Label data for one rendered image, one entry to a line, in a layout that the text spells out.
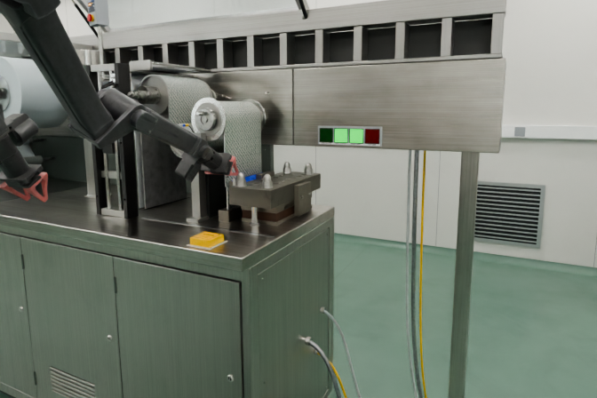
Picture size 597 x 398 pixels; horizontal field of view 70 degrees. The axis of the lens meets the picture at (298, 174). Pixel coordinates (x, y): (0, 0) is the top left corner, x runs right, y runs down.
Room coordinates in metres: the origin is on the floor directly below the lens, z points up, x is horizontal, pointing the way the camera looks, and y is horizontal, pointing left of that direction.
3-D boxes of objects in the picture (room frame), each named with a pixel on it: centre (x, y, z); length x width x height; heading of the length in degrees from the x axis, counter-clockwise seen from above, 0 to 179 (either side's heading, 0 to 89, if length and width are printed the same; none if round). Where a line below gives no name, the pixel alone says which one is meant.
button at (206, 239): (1.19, 0.26, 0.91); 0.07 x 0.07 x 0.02; 64
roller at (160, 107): (1.69, 0.47, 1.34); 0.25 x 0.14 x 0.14; 154
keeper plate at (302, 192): (1.50, -0.02, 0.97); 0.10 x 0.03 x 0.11; 154
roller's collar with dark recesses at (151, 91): (1.56, 0.54, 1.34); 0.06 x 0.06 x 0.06; 64
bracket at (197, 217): (1.45, 0.35, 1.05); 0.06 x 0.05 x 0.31; 154
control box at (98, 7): (1.74, 0.79, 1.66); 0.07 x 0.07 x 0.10; 48
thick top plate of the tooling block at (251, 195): (1.53, 0.07, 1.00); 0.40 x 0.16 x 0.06; 154
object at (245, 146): (1.54, 0.20, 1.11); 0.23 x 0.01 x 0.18; 154
